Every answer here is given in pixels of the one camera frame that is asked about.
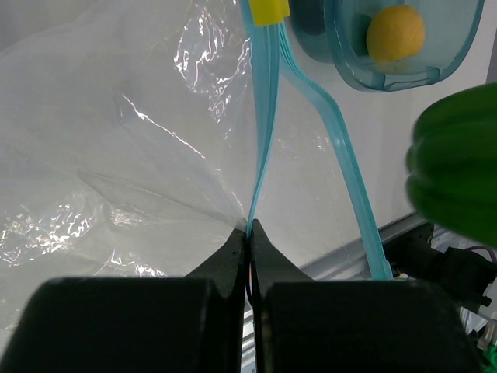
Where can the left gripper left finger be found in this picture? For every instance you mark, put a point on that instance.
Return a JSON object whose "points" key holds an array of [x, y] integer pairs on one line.
{"points": [[149, 324]]}

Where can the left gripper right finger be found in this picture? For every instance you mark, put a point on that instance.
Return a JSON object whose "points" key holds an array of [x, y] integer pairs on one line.
{"points": [[302, 325]]}

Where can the clear zip top bag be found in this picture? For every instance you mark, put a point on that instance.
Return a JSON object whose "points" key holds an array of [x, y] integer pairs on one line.
{"points": [[137, 135]]}

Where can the green bell pepper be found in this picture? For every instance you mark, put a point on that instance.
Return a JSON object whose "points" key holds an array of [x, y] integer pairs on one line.
{"points": [[451, 163]]}

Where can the teal plastic tub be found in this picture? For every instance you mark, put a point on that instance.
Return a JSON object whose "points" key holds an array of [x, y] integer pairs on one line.
{"points": [[334, 32]]}

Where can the yellow lemon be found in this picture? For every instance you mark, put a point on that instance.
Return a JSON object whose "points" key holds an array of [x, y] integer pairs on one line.
{"points": [[396, 32]]}

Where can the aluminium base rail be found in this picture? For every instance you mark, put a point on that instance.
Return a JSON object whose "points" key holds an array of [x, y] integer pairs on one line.
{"points": [[349, 252]]}

